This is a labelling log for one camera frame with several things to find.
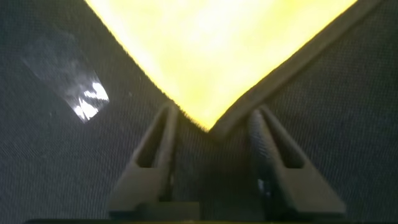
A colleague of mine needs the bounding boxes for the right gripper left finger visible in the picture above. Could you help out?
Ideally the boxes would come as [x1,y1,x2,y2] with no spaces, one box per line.
[107,101,200,220]

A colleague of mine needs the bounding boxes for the yellow microfibre towel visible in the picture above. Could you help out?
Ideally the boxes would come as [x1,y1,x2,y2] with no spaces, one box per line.
[83,0,384,141]

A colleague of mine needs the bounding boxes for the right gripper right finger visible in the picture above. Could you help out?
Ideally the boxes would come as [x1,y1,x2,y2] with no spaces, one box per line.
[247,104,348,219]

